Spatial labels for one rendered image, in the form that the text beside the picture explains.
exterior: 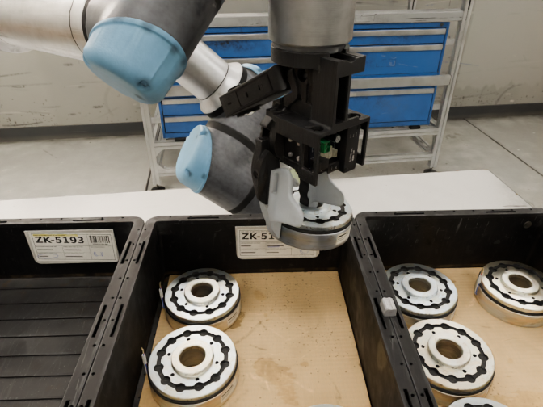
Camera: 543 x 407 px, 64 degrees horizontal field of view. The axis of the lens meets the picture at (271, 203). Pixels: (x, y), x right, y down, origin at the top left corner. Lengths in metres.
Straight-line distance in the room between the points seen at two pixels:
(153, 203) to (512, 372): 0.84
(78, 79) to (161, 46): 2.97
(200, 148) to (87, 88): 2.59
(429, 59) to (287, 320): 2.13
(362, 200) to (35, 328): 0.77
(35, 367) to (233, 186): 0.43
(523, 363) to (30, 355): 0.61
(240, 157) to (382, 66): 1.75
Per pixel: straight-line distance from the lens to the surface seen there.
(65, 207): 1.19
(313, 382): 0.56
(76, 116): 3.44
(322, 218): 0.50
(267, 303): 0.64
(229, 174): 0.81
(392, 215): 0.66
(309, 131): 0.39
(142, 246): 0.62
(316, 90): 0.40
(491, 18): 3.72
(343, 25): 0.39
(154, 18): 0.38
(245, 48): 2.30
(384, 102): 2.56
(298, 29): 0.38
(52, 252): 0.72
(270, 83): 0.43
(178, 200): 1.12
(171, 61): 0.38
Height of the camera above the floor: 1.28
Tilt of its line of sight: 32 degrees down
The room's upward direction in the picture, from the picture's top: straight up
